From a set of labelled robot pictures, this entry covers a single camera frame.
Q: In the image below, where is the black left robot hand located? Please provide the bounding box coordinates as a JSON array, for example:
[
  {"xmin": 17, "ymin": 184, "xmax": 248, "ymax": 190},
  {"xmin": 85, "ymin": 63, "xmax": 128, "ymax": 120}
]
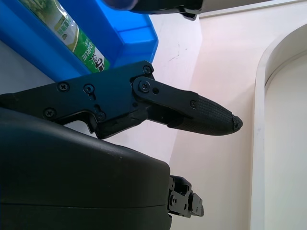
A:
[{"xmin": 128, "ymin": 0, "xmax": 205, "ymax": 21}]

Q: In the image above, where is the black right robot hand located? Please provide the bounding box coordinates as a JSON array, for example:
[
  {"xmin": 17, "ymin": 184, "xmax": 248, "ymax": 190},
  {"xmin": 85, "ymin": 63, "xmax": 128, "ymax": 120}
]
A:
[{"xmin": 0, "ymin": 60, "xmax": 243, "ymax": 230}]

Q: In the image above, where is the green toothpaste box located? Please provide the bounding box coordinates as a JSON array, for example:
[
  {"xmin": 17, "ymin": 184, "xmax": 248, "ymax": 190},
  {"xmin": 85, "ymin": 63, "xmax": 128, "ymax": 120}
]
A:
[{"xmin": 19, "ymin": 0, "xmax": 112, "ymax": 74}]

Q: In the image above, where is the blue plastic tray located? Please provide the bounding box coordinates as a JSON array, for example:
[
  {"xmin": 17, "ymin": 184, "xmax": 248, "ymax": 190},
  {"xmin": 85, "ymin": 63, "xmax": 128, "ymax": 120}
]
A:
[{"xmin": 0, "ymin": 0, "xmax": 160, "ymax": 82}]

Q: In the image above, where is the white tray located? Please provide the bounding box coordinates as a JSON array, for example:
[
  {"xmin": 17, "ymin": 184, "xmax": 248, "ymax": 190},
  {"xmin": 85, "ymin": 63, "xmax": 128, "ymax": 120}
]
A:
[{"xmin": 254, "ymin": 23, "xmax": 307, "ymax": 230}]

